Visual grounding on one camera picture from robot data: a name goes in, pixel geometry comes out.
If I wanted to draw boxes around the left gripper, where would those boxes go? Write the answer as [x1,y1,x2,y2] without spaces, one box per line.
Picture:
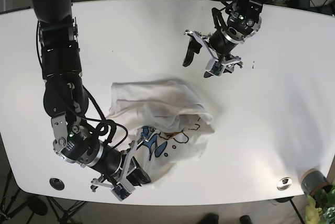
[183,9,262,78]

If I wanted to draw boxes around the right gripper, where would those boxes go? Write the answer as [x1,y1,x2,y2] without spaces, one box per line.
[53,125,151,201]

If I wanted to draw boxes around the white printed T-shirt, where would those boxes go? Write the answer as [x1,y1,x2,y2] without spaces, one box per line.
[107,79,215,183]

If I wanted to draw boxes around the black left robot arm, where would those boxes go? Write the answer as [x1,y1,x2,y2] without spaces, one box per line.
[183,0,269,78]

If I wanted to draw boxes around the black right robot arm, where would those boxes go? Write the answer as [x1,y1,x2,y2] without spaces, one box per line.
[32,0,150,201]

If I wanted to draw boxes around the black table grommet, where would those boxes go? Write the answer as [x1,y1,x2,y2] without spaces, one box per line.
[49,177,65,191]

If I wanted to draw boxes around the silver table grommet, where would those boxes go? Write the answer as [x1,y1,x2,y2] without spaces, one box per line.
[276,177,292,191]

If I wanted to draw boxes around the grey plant pot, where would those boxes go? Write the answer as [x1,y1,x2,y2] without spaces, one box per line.
[300,169,332,196]

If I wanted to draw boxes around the green potted plant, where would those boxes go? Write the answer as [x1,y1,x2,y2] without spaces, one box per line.
[305,185,334,224]

